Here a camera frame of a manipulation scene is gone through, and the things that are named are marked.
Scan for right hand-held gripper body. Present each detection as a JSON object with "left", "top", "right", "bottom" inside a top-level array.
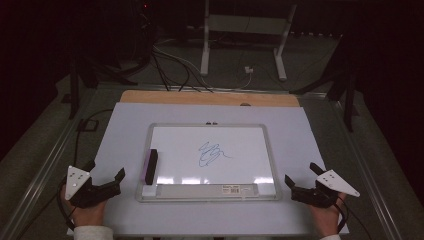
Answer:
[{"left": 290, "top": 169, "right": 361, "bottom": 209}]

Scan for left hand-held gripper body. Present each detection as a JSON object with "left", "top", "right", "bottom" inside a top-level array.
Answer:
[{"left": 64, "top": 165, "right": 122, "bottom": 210}]

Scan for black and purple whiteboard eraser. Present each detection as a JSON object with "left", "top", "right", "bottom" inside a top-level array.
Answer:
[{"left": 143, "top": 148, "right": 159, "bottom": 186}]

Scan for white whiteboard with grey frame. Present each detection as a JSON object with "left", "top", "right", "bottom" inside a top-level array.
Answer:
[{"left": 135, "top": 122, "right": 282, "bottom": 204}]

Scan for person's left hand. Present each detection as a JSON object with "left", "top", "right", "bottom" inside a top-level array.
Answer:
[{"left": 59, "top": 185, "right": 108, "bottom": 228}]

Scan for person's right hand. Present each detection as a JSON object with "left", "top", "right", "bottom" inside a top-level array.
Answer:
[{"left": 308, "top": 192, "right": 348, "bottom": 240}]

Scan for white sheet table cover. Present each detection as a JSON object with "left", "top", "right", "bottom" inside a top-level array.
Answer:
[{"left": 67, "top": 101, "right": 350, "bottom": 237}]

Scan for black tripod stand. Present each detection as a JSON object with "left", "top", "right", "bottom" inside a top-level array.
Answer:
[
  {"left": 60, "top": 49, "right": 151, "bottom": 120},
  {"left": 289, "top": 33, "right": 361, "bottom": 133}
]

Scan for wooden table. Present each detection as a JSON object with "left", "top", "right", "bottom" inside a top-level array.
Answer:
[{"left": 119, "top": 89, "right": 301, "bottom": 108}]

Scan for white metal stand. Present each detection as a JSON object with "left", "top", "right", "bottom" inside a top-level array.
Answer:
[{"left": 199, "top": 0, "right": 298, "bottom": 82}]

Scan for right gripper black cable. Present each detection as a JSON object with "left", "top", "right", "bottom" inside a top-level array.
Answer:
[{"left": 333, "top": 196, "right": 373, "bottom": 240}]

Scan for black floor cables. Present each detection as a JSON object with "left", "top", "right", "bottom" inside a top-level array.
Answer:
[{"left": 150, "top": 49, "right": 214, "bottom": 94}]

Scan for white cable with plug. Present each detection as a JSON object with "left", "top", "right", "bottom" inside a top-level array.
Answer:
[{"left": 153, "top": 45, "right": 255, "bottom": 91}]

